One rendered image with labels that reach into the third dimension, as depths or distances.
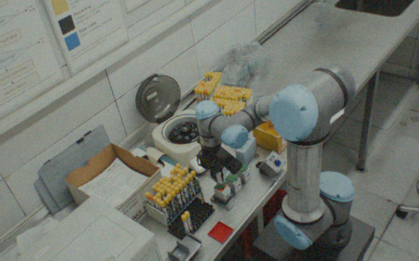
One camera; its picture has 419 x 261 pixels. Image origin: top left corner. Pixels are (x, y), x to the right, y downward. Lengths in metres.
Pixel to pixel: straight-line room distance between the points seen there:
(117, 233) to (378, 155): 2.22
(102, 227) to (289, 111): 0.65
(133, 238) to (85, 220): 0.17
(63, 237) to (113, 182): 0.49
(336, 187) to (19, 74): 1.06
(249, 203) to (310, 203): 0.51
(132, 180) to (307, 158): 0.87
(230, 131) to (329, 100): 0.40
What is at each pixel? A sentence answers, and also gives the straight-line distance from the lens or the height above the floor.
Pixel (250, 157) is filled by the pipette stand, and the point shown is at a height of 0.91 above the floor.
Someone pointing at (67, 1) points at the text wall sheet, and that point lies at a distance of 1.60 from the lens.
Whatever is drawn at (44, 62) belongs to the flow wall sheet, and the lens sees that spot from 1.60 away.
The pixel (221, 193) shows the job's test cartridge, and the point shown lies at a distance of 1.62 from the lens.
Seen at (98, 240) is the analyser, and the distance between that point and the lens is 1.30.
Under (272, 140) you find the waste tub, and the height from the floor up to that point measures 0.94.
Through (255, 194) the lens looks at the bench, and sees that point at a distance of 1.70.
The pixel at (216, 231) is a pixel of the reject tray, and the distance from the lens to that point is 1.60.
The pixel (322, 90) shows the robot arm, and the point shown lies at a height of 1.58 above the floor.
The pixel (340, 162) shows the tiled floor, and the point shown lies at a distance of 3.07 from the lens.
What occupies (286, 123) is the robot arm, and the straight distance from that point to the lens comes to 0.99.
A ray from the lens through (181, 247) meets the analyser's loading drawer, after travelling 1.52.
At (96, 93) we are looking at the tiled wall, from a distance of 1.78.
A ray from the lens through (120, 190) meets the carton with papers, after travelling 1.74.
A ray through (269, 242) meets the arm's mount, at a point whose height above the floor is 0.95.
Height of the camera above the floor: 2.15
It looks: 39 degrees down
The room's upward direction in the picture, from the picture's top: 9 degrees counter-clockwise
